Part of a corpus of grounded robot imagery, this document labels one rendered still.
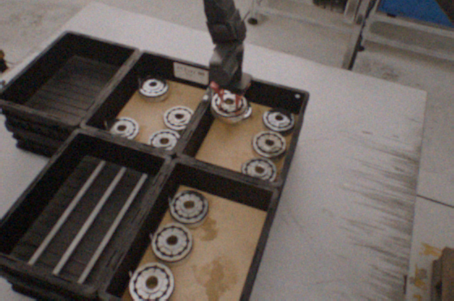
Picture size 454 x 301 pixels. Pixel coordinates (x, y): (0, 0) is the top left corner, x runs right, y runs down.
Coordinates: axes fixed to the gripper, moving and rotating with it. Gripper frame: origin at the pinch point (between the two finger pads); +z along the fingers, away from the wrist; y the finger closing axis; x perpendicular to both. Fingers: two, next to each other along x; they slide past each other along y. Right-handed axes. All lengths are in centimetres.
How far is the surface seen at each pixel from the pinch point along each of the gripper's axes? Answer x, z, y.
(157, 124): -5.9, 16.8, -22.2
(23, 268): -63, 5, -19
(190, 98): 9.9, 17.3, -18.7
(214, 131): -0.1, 16.7, -4.5
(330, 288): -26, 28, 44
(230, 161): -8.7, 16.2, 5.3
